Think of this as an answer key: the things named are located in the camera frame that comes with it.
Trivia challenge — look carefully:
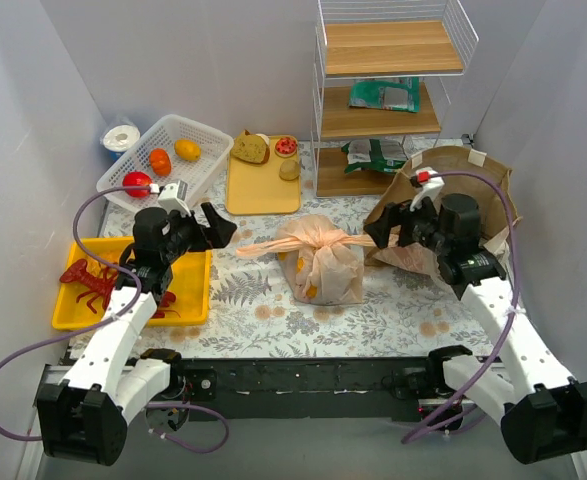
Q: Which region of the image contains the brown burlap tote bag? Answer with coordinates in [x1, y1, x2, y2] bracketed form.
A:
[364, 146, 520, 285]

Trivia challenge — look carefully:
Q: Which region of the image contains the peach plastic grocery bag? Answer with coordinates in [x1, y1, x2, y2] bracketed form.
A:
[236, 214, 375, 306]

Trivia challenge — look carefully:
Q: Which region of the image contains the teal snack packet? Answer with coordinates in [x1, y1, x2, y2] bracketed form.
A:
[348, 77, 420, 113]

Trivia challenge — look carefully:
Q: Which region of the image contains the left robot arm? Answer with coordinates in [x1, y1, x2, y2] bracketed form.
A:
[36, 202, 237, 466]

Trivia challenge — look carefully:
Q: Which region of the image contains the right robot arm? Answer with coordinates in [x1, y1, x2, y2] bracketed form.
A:
[364, 194, 587, 464]

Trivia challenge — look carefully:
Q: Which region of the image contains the yellow bread tray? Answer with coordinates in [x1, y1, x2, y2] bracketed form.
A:
[225, 135, 301, 215]

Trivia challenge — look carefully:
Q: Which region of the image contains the yellow vegetable tray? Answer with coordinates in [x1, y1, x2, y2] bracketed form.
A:
[51, 245, 211, 330]

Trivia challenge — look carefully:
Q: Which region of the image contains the green white snack packet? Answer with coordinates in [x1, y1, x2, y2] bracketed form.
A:
[340, 139, 408, 174]

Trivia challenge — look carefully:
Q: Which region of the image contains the red toy lobster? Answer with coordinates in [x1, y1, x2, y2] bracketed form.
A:
[58, 258, 179, 320]

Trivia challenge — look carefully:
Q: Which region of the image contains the small orange pumpkin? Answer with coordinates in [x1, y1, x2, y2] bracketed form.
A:
[149, 148, 172, 177]

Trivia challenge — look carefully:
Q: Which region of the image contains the yellow mango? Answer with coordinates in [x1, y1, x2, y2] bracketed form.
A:
[174, 139, 201, 162]

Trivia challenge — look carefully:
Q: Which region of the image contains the round bread loaf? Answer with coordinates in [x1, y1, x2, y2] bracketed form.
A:
[230, 130, 270, 165]

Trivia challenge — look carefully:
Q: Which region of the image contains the white plastic basket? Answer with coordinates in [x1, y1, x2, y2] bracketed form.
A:
[96, 114, 234, 207]

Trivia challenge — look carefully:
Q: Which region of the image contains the small bread roll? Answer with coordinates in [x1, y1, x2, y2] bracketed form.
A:
[279, 158, 301, 181]

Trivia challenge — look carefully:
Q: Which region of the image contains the floral table mat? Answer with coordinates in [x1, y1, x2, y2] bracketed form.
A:
[70, 137, 532, 360]

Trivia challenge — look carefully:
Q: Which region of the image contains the white tape roll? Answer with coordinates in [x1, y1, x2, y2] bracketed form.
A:
[101, 124, 140, 160]

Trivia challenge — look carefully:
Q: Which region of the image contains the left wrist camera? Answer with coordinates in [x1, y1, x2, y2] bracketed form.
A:
[150, 180, 191, 217]

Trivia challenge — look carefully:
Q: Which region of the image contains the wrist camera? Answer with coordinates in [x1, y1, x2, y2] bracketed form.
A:
[410, 167, 445, 211]
[150, 180, 191, 217]

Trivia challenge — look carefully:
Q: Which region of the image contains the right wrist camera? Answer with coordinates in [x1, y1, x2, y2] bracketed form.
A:
[410, 167, 445, 211]

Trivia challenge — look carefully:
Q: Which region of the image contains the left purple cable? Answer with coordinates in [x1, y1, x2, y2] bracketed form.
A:
[0, 184, 230, 455]

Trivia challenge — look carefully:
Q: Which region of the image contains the white wire shelf rack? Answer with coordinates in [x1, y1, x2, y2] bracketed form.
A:
[311, 1, 479, 197]

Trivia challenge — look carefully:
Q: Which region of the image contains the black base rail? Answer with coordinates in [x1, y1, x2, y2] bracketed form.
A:
[37, 349, 574, 426]

